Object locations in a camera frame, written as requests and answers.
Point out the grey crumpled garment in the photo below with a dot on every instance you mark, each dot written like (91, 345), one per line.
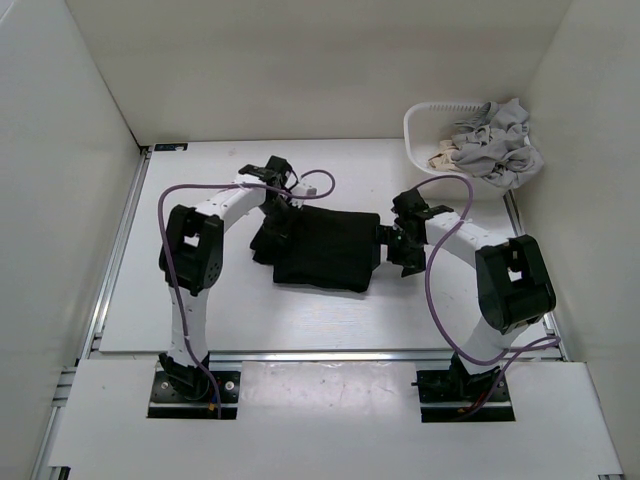
(493, 145)

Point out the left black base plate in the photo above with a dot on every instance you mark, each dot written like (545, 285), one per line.
(166, 402)

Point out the black trousers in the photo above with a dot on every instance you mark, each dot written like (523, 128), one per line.
(323, 248)

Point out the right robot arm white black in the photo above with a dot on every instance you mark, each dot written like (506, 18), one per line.
(514, 292)

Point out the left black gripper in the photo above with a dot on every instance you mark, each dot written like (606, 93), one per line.
(282, 234)

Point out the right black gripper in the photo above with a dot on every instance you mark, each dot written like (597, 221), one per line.
(413, 263)

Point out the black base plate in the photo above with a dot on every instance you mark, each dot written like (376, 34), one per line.
(442, 401)
(166, 402)

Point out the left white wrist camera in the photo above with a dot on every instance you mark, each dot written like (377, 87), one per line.
(303, 191)

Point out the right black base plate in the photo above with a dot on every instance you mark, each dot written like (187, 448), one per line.
(442, 401)

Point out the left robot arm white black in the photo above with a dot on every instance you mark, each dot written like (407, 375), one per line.
(193, 220)

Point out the white plastic basket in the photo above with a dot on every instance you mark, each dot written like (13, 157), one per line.
(425, 125)

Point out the beige crumpled garment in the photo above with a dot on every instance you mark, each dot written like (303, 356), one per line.
(442, 160)

